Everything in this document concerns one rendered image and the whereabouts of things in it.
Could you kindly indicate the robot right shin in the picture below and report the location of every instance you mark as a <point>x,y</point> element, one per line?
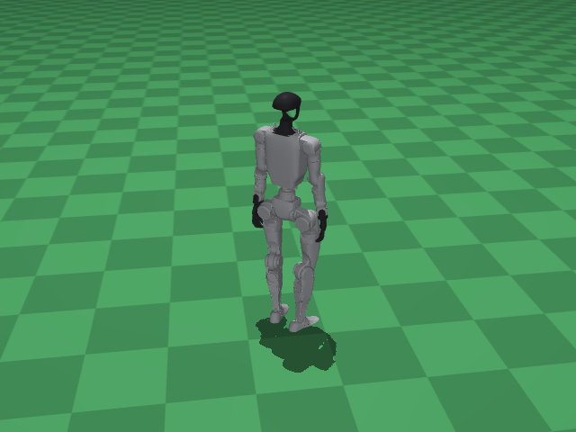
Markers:
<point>302,292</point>

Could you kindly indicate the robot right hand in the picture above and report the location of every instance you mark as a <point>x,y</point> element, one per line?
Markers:
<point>323,224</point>

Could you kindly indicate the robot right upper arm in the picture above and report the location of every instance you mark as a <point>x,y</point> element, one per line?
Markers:
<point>311,146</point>

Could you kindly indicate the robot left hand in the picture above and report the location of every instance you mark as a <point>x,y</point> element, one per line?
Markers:
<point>255,218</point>

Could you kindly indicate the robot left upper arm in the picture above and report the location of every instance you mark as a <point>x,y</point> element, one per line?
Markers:
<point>259,137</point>

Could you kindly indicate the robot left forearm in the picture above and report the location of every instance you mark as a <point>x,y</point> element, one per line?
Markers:
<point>260,184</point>

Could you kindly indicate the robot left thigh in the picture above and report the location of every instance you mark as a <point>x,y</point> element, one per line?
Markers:
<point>272,226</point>

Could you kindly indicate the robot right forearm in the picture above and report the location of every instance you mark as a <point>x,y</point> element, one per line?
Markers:
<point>319,195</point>

